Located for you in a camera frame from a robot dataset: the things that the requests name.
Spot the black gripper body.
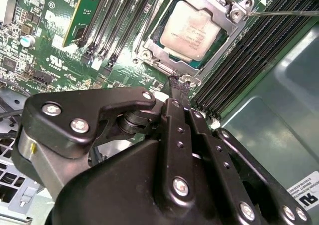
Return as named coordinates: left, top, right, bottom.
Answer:
left=49, top=138, right=264, bottom=225

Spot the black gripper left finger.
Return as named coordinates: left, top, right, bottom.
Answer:
left=11, top=75, right=198, bottom=212

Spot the silver CPU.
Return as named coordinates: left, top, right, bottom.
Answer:
left=149, top=0, right=231, bottom=70

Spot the metal locking lever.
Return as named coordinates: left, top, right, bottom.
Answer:
left=133, top=0, right=170, bottom=64
left=243, top=9, right=319, bottom=18

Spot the metal socket cover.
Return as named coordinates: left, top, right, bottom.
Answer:
left=138, top=0, right=244, bottom=74

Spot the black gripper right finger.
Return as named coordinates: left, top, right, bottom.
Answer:
left=179, top=78, right=314, bottom=225

